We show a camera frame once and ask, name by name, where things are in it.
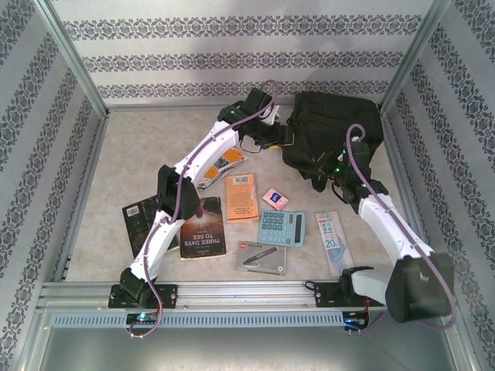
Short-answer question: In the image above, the black backpack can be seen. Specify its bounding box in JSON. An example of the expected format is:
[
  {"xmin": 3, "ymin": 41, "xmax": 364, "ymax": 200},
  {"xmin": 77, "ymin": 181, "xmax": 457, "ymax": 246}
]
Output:
[{"xmin": 281, "ymin": 91, "xmax": 384, "ymax": 194}]

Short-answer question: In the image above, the orange National Geography magazine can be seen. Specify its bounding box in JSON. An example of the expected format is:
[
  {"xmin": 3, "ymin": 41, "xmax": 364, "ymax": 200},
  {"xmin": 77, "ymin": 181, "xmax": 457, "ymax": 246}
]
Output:
[{"xmin": 196, "ymin": 148, "xmax": 249, "ymax": 193}]

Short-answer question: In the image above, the pink tissue pack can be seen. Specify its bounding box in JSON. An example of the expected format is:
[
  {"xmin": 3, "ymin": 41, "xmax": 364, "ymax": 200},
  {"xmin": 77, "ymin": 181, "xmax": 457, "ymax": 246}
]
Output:
[{"xmin": 261, "ymin": 187, "xmax": 289, "ymax": 210}]

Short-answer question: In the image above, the orange paperback book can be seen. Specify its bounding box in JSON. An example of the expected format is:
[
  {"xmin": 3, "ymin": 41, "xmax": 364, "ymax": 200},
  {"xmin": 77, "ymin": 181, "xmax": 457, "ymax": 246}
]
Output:
[{"xmin": 225, "ymin": 173, "xmax": 260, "ymax": 224}]

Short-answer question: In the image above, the white blue ruler pack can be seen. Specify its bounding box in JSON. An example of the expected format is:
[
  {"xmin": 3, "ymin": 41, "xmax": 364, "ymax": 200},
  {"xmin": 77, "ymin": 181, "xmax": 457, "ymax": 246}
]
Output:
[{"xmin": 315, "ymin": 210, "xmax": 355, "ymax": 277}]

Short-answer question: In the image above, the light blue calculator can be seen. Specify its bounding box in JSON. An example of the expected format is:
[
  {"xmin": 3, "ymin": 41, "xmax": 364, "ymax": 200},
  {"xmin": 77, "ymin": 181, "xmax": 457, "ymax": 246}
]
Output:
[{"xmin": 258, "ymin": 209, "xmax": 306, "ymax": 246}]

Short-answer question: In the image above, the Three Days To See book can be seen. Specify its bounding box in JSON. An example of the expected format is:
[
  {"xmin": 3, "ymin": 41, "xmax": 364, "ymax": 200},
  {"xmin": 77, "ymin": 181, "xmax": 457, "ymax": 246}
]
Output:
[{"xmin": 179, "ymin": 196, "xmax": 228, "ymax": 261}]

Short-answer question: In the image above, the grey pen box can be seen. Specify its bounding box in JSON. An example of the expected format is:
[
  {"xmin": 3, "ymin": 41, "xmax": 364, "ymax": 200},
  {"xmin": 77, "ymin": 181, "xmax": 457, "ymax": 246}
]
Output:
[{"xmin": 234, "ymin": 240, "xmax": 288, "ymax": 276}]

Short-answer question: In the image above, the black book with barcode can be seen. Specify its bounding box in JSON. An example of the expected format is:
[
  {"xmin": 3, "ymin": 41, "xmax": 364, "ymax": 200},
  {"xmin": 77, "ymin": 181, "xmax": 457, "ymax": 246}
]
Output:
[{"xmin": 121, "ymin": 195, "xmax": 181, "ymax": 260}]

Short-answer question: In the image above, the grey metal tray sheet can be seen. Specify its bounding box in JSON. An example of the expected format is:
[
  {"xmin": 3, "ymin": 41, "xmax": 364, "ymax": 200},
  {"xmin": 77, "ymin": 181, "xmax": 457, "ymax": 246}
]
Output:
[{"xmin": 38, "ymin": 328, "xmax": 473, "ymax": 371}]

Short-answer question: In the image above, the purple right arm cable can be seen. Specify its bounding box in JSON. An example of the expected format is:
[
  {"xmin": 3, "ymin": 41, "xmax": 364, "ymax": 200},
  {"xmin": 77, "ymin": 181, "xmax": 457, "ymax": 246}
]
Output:
[{"xmin": 345, "ymin": 124, "xmax": 460, "ymax": 332}]

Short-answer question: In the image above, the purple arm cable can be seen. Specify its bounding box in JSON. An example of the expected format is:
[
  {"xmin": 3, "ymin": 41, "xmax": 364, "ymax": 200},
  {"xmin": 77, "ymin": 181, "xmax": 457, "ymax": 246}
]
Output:
[
  {"xmin": 125, "ymin": 79, "xmax": 285, "ymax": 341},
  {"xmin": 345, "ymin": 124, "xmax": 460, "ymax": 332}
]

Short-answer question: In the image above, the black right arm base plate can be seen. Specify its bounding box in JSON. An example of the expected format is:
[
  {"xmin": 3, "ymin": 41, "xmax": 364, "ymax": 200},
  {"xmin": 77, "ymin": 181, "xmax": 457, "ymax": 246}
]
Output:
[{"xmin": 313, "ymin": 281, "xmax": 387, "ymax": 309}]

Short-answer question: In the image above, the aluminium frame post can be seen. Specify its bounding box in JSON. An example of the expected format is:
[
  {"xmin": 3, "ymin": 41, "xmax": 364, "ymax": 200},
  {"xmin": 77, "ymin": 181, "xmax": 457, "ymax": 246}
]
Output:
[
  {"xmin": 33, "ymin": 0, "xmax": 109, "ymax": 117},
  {"xmin": 380, "ymin": 0, "xmax": 453, "ymax": 115}
]

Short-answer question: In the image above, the aluminium mounting rail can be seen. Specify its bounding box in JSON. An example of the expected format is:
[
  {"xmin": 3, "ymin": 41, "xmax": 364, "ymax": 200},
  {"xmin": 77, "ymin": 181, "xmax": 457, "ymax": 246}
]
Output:
[{"xmin": 36, "ymin": 281, "xmax": 454, "ymax": 310}]

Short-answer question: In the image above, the slotted grey cable duct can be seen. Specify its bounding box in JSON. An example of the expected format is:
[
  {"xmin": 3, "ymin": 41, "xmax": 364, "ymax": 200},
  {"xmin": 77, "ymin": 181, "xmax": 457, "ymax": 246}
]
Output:
[{"xmin": 49, "ymin": 311, "xmax": 346, "ymax": 329}]

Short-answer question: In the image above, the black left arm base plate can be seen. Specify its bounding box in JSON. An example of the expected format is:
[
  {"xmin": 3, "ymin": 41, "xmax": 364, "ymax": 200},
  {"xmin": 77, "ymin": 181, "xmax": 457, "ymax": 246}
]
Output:
[{"xmin": 108, "ymin": 284, "xmax": 179, "ymax": 310}]

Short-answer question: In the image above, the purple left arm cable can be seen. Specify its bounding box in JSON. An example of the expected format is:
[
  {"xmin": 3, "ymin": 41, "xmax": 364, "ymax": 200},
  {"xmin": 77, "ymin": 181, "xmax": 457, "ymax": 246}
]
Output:
[{"xmin": 125, "ymin": 79, "xmax": 285, "ymax": 341}]

